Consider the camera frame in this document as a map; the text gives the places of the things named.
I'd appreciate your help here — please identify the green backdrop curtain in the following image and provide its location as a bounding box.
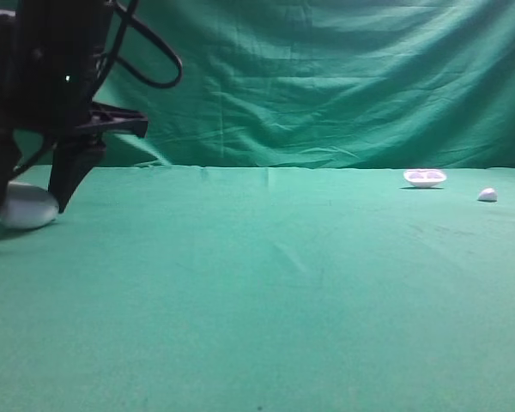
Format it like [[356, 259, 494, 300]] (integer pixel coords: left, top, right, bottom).
[[100, 1, 515, 168]]

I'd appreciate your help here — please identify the white bluetooth earphone case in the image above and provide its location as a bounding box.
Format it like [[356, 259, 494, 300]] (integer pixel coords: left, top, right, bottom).
[[0, 182, 59, 230]]

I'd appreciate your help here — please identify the small white earbud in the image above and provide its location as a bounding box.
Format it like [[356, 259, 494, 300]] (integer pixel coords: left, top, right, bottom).
[[477, 187, 498, 203]]

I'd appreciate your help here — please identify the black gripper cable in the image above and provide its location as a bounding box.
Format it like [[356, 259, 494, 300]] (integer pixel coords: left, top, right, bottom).
[[94, 0, 185, 90]]

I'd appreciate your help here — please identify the green table cloth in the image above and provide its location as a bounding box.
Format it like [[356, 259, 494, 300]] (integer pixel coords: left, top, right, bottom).
[[0, 167, 515, 411]]

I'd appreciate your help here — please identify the white earphone case lid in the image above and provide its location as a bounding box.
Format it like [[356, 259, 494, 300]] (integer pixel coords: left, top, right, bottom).
[[403, 169, 447, 189]]

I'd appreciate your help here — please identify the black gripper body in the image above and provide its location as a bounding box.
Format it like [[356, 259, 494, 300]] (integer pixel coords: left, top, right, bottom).
[[0, 0, 149, 140]]

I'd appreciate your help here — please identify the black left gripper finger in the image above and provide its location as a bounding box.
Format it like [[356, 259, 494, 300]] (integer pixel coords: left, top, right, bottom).
[[48, 134, 106, 214]]

